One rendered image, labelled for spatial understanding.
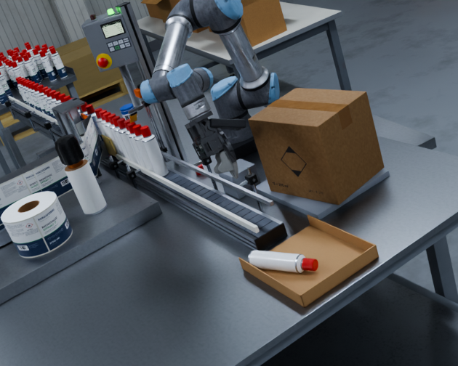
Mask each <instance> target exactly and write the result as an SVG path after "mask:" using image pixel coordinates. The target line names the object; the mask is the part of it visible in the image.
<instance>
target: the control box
mask: <svg viewBox="0 0 458 366"><path fill-rule="evenodd" d="M114 12H115V14H114V15H111V16H108V13H106V14H104V15H99V16H96V17H97V20H95V21H92V22H91V19H90V18H89V19H87V20H86V21H85V22H84V23H83V24H82V26H81V27H82V29H83V32H84V35H85V36H86V39H87V42H88V44H89V47H90V49H91V51H92V54H93V56H94V59H95V62H96V63H97V66H98V69H99V71H100V72H103V71H107V70H110V69H114V68H118V67H121V66H123V65H128V64H131V63H133V62H138V61H139V58H138V56H137V53H136V50H135V48H134V44H133V43H132V39H131V37H130V35H129V31H128V29H127V26H126V23H125V21H124V18H123V15H122V14H121V13H117V11H114ZM118 19H121V21H122V23H123V26H124V29H125V31H126V33H124V34H121V35H119V36H114V37H112V38H107V39H105V37H104V35H103V31H102V29H101V27H100V25H102V24H104V23H109V22H111V21H114V20H118ZM127 36H128V37H129V40H130V42H131V45H132V46H131V47H128V48H126V49H121V50H118V51H115V52H111V53H110V52H109V49H108V46H107V44H106V43H108V42H111V41H115V40H118V39H120V38H125V37H127ZM101 57H104V58H105V59H107V60H108V66H107V67H106V68H101V67H100V66H99V65H98V60H99V59H100V58H101Z"/></svg>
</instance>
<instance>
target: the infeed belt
mask: <svg viewBox="0 0 458 366"><path fill-rule="evenodd" d="M111 156H112V158H113V160H115V161H117V162H118V161H119V160H118V159H117V158H116V157H115V156H113V155H111ZM168 171H169V174H168V175H167V176H165V177H164V178H165V179H168V180H169V181H171V182H174V183H175V184H177V185H179V186H181V187H183V188H185V189H187V190H189V191H191V192H193V193H195V194H197V195H198V196H200V197H202V198H204V199H206V200H208V201H210V202H212V203H214V204H216V205H218V206H219V207H221V208H224V209H225V210H227V211H229V212H231V213H233V214H235V215H237V216H240V217H241V218H242V219H245V220H247V221H249V222H251V223H253V224H255V225H257V226H258V229H259V232H258V233H255V232H253V231H251V230H250V229H247V228H246V227H243V226H241V225H240V224H238V223H236V222H234V221H232V220H230V219H229V218H227V217H225V216H223V215H221V214H219V213H217V212H216V211H213V210H212V209H210V208H208V207H206V206H204V205H202V204H200V203H199V202H197V201H195V200H193V199H191V198H189V197H188V196H186V195H184V194H182V193H180V192H178V191H176V190H174V189H172V188H171V187H168V186H166V185H165V184H163V183H161V182H159V181H157V180H155V179H154V178H152V177H150V176H148V175H146V174H144V173H143V172H139V173H138V174H140V175H142V176H144V177H145V178H147V179H149V180H151V181H152V182H155V183H156V184H159V185H161V186H162V187H164V188H166V189H168V190H169V191H171V192H173V193H175V194H177V195H179V196H180V197H182V198H184V199H186V200H188V201H190V202H192V203H194V204H195V205H197V206H199V207H201V208H203V209H204V210H206V211H208V212H210V213H211V214H214V215H215V216H218V217H220V218H221V219H223V220H225V221H227V222H228V223H230V224H232V225H234V226H236V227H238V228H239V229H242V230H243V231H245V232H247V233H249V234H250V235H253V236H254V237H256V238H260V237H262V236H263V235H265V234H267V233H268V232H270V231H271V230H273V229H275V228H276V227H278V226H279V225H280V224H279V223H277V222H275V221H273V220H271V219H269V218H267V217H265V216H262V215H260V214H258V213H256V212H254V211H252V210H250V209H248V208H246V207H244V206H242V205H240V204H238V203H236V202H233V201H232V200H230V199H227V198H225V197H223V196H221V195H219V194H217V193H216V192H213V191H211V190H209V189H207V188H205V187H203V186H201V185H200V184H197V183H195V182H192V181H191V180H189V179H186V178H185V177H183V176H180V175H179V174H176V173H175V172H173V171H170V170H169V169H168Z"/></svg>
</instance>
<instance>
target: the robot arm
mask: <svg viewBox="0 0 458 366"><path fill-rule="evenodd" d="M242 15H243V5H242V3H241V0H180V1H179V2H178V3H177V4H176V6H175V7H174V8H173V9H172V11H171V12H170V13H169V16H168V18H167V19H166V23H165V31H166V33H165V36H164V40H163V43H162V45H161V49H160V52H159V55H158V59H157V61H156V65H155V68H154V71H153V75H152V77H151V79H148V80H146V81H143V82H142V83H141V85H140V93H141V95H142V98H143V99H144V101H145V102H146V103H148V104H152V103H159V102H163V101H167V100H171V99H178V101H179V103H180V105H181V107H182V109H183V111H184V113H185V115H186V117H187V119H188V120H190V123H187V124H185V128H186V129H187V131H188V133H189V135H190V137H191V139H192V140H193V144H192V145H193V147H194V149H195V151H196V153H197V155H198V157H199V159H204V158H208V157H210V156H211V155H215V154H216V155H215V159H216V161H217V165H216V166H215V167H214V172H215V173H216V174H221V173H225V172H228V171H229V172H230V173H231V174H232V176H233V177H234V178H235V179H237V178H238V164H237V160H236V156H235V153H234V150H233V148H232V146H231V144H235V143H239V142H243V141H246V140H248V139H250V138H252V137H253V134H252V130H251V128H250V125H249V121H248V119H249V118H251V116H250V114H249V112H248V109H251V108H255V107H262V106H266V105H269V104H271V103H272V102H274V101H276V100H277V99H279V95H280V89H279V82H278V76H277V75H276V73H269V71H268V69H267V68H266V67H263V66H261V64H260V62H259V60H258V59H257V56H256V54H255V52H254V50H253V48H252V45H251V44H250V42H249V40H248V38H247V36H246V34H245V32H244V29H243V28H242V26H241V24H240V22H241V17H242ZM207 26H209V27H210V29H211V30H212V32H213V33H215V34H219V36H220V38H221V40H222V42H223V44H224V46H225V48H226V49H227V51H228V54H229V55H230V57H231V59H232V61H233V63H234V65H235V67H236V69H237V70H238V72H239V74H240V76H241V78H240V80H239V81H238V79H237V77H236V76H231V77H228V78H225V79H223V80H221V81H219V82H218V83H216V84H215V85H214V86H213V87H212V84H213V80H214V79H213V75H212V73H211V72H210V71H209V70H208V69H206V68H194V69H191V68H190V66H189V64H184V65H180V63H181V60H182V56H183V53H184V50H185V45H186V42H187V40H188V38H189V37H190V36H191V35H192V32H193V31H194V30H196V29H199V28H204V27H207ZM211 87H212V88H211ZM210 88H211V95H212V101H213V102H214V105H215V107H216V110H217V114H218V116H219V118H210V119H208V117H209V116H211V115H213V113H212V111H210V109H211V108H210V106H209V103H208V102H207V100H206V97H205V96H204V92H206V91H207V90H208V89H210ZM196 149H197V150H196ZM198 153H199V154H198Z"/></svg>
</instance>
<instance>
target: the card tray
mask: <svg viewBox="0 0 458 366"><path fill-rule="evenodd" d="M307 216H308V220H309V223H310V226H308V227H306V228H304V229H303V230H302V231H300V232H298V233H297V234H295V235H294V236H292V237H290V238H289V239H288V240H285V241H284V242H282V243H281V244H280V245H277V246H276V247H275V248H273V249H271V250H270V251H272V252H281V253H296V254H303V255H304V256H305V258H308V259H317V261H318V268H317V270H316V271H308V270H305V271H304V272H303V273H296V272H283V271H276V270H269V269H258V268H256V267H255V266H253V265H252V264H250V263H249V262H247V261H245V260H243V259H242V258H240V257H239V261H240V263H241V266H242V269H244V270H245V271H247V272H248V273H250V274H251V275H253V276H255V277H256V278H258V279H259V280H261V281H263V282H264V283H266V284H267V285H269V286H270V287H272V288H274V289H275V290H277V291H278V292H280V293H282V294H284V295H285V296H286V297H288V298H290V299H291V300H293V301H294V302H296V303H298V304H299V305H300V306H303V307H304V308H305V307H306V306H308V305H309V304H311V303H313V302H314V301H315V300H317V299H318V298H320V297H321V296H322V295H324V294H325V293H327V292H329V291H330V290H331V289H333V288H335V287H336V286H337V285H339V284H340V283H341V282H343V281H345V280H346V279H347V278H349V277H350V276H352V275H354V274H355V273H356V272H358V271H359V270H361V269H363V268H364V267H365V266H366V265H368V264H370V263H371V262H373V261H374V260H375V259H377V258H378V257H379V254H378V251H377V246H376V245H375V244H373V243H370V242H369V241H366V240H364V239H362V238H359V237H357V236H355V235H352V234H350V233H349V232H346V231H344V230H342V229H339V228H337V227H334V226H332V225H330V224H327V223H326V222H324V221H321V220H319V219H317V218H314V217H312V216H310V215H307Z"/></svg>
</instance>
